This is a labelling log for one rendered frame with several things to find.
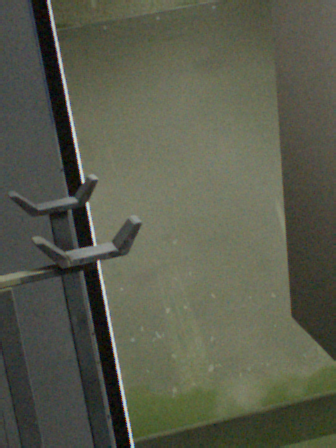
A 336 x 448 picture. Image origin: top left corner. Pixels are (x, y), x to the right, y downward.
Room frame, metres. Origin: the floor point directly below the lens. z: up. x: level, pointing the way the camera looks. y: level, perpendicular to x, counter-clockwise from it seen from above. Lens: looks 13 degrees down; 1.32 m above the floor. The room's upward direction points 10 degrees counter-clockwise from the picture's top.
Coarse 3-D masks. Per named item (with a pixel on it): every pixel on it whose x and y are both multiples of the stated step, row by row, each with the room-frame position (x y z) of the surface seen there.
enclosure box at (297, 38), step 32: (288, 0) 2.16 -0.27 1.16; (320, 0) 2.03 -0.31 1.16; (288, 32) 2.18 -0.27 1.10; (320, 32) 2.05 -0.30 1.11; (288, 64) 2.20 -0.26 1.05; (320, 64) 2.07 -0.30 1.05; (288, 96) 2.22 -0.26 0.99; (320, 96) 2.08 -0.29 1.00; (288, 128) 2.24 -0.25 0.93; (320, 128) 2.10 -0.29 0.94; (288, 160) 2.26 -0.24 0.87; (320, 160) 2.12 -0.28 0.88; (288, 192) 2.28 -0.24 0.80; (320, 192) 2.14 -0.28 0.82; (288, 224) 2.30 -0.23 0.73; (320, 224) 2.16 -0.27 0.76; (288, 256) 2.33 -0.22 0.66; (320, 256) 2.18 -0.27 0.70; (320, 288) 2.20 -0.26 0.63; (320, 320) 2.22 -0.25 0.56
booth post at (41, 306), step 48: (0, 0) 1.45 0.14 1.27; (0, 48) 1.44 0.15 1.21; (0, 96) 1.44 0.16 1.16; (48, 96) 1.45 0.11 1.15; (0, 144) 1.44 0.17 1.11; (48, 144) 1.45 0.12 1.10; (0, 192) 1.44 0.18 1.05; (48, 192) 1.45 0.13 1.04; (0, 240) 1.44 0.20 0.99; (48, 240) 1.45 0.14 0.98; (48, 288) 1.44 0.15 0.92; (48, 336) 1.44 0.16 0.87; (0, 384) 1.43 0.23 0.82; (48, 384) 1.44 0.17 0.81; (0, 432) 1.43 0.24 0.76; (48, 432) 1.44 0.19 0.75
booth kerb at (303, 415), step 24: (264, 408) 2.81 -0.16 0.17; (288, 408) 2.81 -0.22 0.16; (312, 408) 2.82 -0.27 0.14; (168, 432) 2.76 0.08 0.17; (192, 432) 2.77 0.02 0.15; (216, 432) 2.78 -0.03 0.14; (240, 432) 2.79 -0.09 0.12; (264, 432) 2.80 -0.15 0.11; (288, 432) 2.81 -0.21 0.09; (312, 432) 2.82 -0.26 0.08
